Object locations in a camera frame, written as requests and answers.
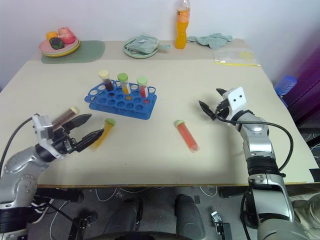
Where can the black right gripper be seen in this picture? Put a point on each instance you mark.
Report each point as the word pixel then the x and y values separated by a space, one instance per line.
pixel 222 107

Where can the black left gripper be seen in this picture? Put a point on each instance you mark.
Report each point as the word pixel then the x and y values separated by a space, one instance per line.
pixel 62 143

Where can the yellow tube with green cap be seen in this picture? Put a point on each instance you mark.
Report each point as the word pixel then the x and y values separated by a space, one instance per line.
pixel 106 131
pixel 124 86

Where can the brown tube with cream cap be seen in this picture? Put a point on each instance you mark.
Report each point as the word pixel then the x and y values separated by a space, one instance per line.
pixel 108 83
pixel 63 117

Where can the red tube with green cap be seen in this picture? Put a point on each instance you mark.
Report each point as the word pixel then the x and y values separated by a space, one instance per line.
pixel 187 136
pixel 143 90

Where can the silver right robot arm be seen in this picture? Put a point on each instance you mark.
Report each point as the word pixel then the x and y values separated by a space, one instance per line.
pixel 257 140

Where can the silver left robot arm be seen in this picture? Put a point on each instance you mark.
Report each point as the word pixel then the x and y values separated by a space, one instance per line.
pixel 17 170

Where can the blue test tube rack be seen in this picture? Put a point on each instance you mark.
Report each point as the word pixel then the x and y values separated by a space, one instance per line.
pixel 120 110

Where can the clear plastic zip bag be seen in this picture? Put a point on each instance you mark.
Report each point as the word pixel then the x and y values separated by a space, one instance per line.
pixel 230 55

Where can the crumpled green cloth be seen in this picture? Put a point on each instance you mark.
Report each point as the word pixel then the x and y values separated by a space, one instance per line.
pixel 215 40

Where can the orange soda bottle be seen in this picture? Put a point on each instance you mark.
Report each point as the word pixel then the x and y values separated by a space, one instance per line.
pixel 181 37

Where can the blue ribbed plastic bottle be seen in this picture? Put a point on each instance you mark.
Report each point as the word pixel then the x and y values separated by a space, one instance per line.
pixel 287 83

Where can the yellow plate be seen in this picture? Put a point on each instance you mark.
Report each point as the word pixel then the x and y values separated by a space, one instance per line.
pixel 71 51

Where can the green placemat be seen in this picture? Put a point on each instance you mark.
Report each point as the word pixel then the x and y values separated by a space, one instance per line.
pixel 90 50

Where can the pale green plate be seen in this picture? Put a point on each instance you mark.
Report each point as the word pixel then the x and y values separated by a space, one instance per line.
pixel 140 56

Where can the pink plate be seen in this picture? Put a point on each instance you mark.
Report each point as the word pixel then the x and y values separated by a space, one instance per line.
pixel 45 47

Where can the dark green toy fruit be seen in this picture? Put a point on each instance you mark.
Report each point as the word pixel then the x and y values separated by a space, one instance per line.
pixel 56 43

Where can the dark purple cabinet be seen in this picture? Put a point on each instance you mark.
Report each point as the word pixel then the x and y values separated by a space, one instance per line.
pixel 307 82

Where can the pink red toy fruit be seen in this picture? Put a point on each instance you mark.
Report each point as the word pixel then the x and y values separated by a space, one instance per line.
pixel 67 35

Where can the orange toy fruit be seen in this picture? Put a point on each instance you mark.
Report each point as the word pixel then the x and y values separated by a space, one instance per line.
pixel 51 35

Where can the crumpled clear plastic sheet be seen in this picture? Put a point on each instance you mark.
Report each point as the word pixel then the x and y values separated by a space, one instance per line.
pixel 306 212

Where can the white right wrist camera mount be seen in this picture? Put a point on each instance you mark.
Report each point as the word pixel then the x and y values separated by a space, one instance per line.
pixel 236 98

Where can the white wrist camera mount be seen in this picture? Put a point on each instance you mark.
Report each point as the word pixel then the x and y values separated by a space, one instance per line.
pixel 41 130
pixel 236 98

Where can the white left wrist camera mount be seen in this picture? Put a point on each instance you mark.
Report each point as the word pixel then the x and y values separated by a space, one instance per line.
pixel 41 130

